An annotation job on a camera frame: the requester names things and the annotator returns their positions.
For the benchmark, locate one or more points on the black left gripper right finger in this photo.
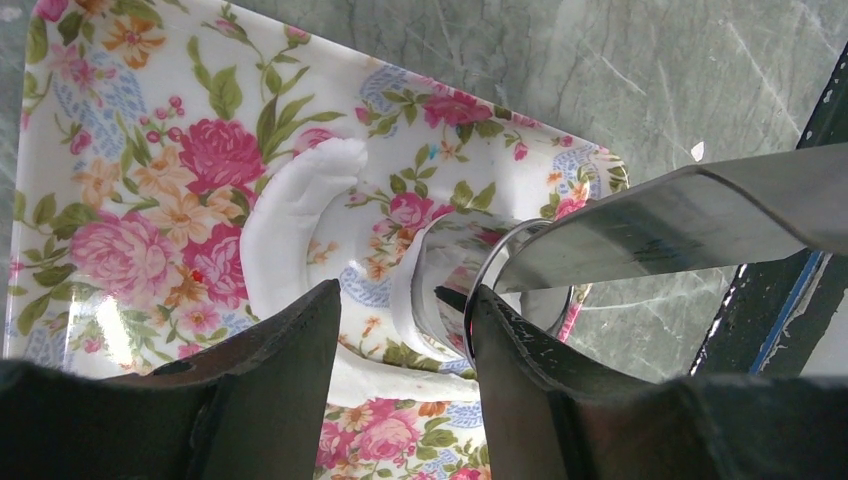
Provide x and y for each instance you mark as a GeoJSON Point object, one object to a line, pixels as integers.
{"type": "Point", "coordinates": [551, 412]}

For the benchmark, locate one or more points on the white dough scrap strip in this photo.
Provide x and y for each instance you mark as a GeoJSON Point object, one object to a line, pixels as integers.
{"type": "Point", "coordinates": [273, 250]}

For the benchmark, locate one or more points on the wooden handled dough scraper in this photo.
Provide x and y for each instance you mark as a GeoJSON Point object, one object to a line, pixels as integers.
{"type": "Point", "coordinates": [701, 216]}

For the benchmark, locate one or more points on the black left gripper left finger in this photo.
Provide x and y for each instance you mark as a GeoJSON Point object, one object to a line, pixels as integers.
{"type": "Point", "coordinates": [250, 407]}

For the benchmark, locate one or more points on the floral print tray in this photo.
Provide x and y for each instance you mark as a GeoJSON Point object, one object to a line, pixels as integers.
{"type": "Point", "coordinates": [164, 121]}

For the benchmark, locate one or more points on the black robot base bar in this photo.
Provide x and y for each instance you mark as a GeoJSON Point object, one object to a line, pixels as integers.
{"type": "Point", "coordinates": [773, 316]}

